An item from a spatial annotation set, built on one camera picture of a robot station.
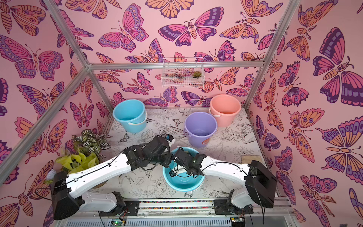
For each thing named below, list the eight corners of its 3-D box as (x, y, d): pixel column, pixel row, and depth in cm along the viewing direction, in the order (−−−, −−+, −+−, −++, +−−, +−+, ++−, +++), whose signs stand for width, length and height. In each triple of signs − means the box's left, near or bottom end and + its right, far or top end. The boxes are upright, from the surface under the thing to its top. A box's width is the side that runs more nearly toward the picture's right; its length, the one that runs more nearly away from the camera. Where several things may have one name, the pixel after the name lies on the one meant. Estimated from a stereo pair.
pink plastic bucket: (209, 131, 107) (213, 116, 93) (206, 110, 122) (209, 94, 108) (237, 131, 107) (245, 115, 93) (231, 110, 121) (237, 94, 107)
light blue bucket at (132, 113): (118, 137, 105) (107, 121, 90) (126, 116, 118) (117, 99, 104) (146, 137, 105) (140, 121, 90) (151, 116, 118) (146, 99, 104)
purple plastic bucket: (184, 151, 97) (184, 137, 83) (184, 127, 110) (184, 111, 96) (214, 151, 97) (219, 136, 83) (211, 127, 110) (214, 111, 96)
